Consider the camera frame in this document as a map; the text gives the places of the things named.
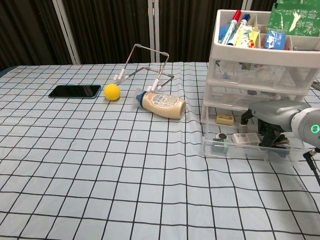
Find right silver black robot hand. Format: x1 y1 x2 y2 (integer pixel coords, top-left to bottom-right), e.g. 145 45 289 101
241 99 312 149

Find clear plastic drawer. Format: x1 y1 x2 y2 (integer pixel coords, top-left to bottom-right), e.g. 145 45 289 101
204 83 312 112
201 117 300 166
208 58 319 91

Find white drawer organizer box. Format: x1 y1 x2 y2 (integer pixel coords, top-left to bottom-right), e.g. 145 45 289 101
200 9 320 132

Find white labelled packet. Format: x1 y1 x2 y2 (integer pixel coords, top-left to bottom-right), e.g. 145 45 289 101
231 132 261 145

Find yellow eraser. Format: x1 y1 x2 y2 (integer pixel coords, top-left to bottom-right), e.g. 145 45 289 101
216 112 235 125

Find small green grey box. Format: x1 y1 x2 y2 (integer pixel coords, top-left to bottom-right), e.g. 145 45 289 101
212 138 230 154

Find blue plastic packet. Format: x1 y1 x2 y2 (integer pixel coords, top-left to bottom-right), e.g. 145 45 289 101
264 29 287 50

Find yellow snack packet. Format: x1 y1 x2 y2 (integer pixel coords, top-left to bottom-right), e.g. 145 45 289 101
234 23 261 48

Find blue cap whiteboard marker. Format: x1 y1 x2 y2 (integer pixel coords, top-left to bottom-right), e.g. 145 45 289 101
226 13 252 46

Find red cap whiteboard marker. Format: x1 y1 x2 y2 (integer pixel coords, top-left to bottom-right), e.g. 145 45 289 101
219 9 243 45

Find green tea packet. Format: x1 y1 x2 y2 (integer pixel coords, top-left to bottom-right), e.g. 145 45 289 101
268 0 320 37

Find beige mayonnaise squeeze bottle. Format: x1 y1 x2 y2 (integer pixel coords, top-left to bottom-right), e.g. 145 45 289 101
132 87 187 120

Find yellow foam ball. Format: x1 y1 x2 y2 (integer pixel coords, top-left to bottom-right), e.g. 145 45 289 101
104 83 122 101

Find blue checkered tablecloth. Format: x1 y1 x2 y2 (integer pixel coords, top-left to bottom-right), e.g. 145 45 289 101
0 61 320 240

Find black folding screen partition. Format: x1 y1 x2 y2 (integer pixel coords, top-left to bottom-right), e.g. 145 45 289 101
0 0 276 72

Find black smartphone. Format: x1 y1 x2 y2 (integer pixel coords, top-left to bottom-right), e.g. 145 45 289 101
47 84 102 99

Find black arm cable with plug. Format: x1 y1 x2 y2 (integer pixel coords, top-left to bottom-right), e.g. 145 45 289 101
303 148 320 182

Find metal wire stand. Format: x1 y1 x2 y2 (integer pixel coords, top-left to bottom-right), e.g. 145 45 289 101
112 43 175 91

